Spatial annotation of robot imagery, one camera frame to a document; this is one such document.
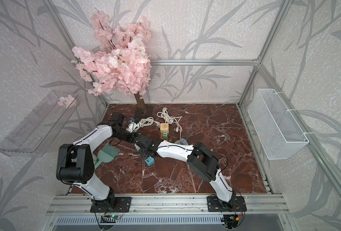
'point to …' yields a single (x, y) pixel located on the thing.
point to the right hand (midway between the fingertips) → (144, 150)
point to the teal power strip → (150, 160)
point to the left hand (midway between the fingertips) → (139, 140)
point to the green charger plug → (165, 134)
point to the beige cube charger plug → (164, 127)
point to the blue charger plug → (183, 141)
